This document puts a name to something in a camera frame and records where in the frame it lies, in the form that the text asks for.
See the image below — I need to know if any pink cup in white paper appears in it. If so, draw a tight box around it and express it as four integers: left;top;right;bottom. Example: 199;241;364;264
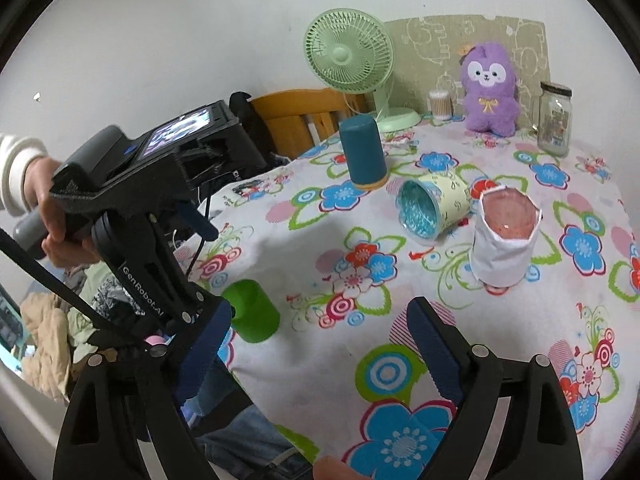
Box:
469;186;544;289

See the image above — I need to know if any person's leg in jeans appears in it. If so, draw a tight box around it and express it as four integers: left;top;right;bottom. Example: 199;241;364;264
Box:
182;360;317;480

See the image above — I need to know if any pale yellow patterned cup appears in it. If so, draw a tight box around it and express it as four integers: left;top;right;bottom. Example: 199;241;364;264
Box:
396;172;473;239

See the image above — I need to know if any glass jar with black lid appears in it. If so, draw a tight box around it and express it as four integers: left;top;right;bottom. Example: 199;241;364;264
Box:
537;81;574;157

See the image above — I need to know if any black cable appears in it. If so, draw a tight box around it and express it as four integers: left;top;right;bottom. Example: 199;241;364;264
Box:
190;185;213;271

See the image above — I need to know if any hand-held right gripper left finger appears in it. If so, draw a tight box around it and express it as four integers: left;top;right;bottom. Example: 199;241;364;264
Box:
52;300;234;480

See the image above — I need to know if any person's left forearm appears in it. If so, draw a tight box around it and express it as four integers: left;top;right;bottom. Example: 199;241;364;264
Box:
0;132;49;217

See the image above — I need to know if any purple plush toy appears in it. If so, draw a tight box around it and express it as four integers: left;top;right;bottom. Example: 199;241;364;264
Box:
460;43;521;137

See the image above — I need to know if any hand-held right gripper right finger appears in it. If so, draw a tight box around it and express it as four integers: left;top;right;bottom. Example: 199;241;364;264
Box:
406;296;586;480

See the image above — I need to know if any green desk fan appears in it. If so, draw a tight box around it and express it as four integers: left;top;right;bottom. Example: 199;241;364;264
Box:
304;8;422;134

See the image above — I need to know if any wooden chair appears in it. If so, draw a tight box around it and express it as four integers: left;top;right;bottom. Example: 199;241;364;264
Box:
248;87;369;162

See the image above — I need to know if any person's left hand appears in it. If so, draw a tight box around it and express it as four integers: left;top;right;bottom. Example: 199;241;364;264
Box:
31;157;106;267

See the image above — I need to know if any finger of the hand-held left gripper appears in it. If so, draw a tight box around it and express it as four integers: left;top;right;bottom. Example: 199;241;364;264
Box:
91;205;222;337
175;200;220;242

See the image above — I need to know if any teal cup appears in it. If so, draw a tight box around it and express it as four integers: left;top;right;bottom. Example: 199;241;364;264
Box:
338;115;388;190

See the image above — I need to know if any floral tablecloth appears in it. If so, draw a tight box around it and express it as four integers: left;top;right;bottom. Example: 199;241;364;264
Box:
170;112;640;480

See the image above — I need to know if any black strap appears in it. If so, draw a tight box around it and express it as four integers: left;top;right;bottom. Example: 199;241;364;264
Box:
0;227;108;333

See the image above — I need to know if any cotton swab container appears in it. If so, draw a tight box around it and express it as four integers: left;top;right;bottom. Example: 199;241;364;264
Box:
429;89;455;121

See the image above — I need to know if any printed green garment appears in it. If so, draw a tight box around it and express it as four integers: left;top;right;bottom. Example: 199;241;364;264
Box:
65;262;168;348

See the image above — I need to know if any beige cloth pile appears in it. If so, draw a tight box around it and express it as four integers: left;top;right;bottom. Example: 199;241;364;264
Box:
19;291;77;403

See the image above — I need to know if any green cup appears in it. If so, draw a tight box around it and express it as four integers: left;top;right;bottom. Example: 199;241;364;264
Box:
221;280;281;344

